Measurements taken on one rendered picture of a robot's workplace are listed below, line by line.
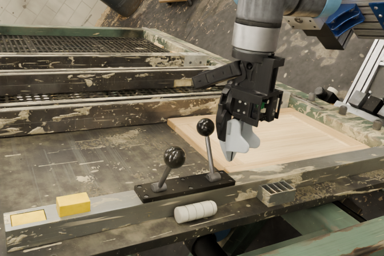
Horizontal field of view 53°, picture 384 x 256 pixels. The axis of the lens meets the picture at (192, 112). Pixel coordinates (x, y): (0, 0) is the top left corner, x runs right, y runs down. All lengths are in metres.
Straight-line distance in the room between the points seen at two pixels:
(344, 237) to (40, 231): 0.49
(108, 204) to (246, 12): 0.40
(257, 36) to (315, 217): 0.46
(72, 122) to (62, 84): 0.33
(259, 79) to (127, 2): 4.98
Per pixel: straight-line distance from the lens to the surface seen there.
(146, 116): 1.13
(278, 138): 1.12
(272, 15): 0.62
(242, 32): 0.62
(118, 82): 1.43
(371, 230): 0.75
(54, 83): 1.38
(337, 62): 2.69
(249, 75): 0.65
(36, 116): 1.05
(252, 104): 0.64
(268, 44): 0.63
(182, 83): 1.54
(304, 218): 0.95
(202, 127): 0.77
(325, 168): 0.96
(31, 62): 1.62
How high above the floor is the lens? 1.91
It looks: 36 degrees down
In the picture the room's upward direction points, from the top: 53 degrees counter-clockwise
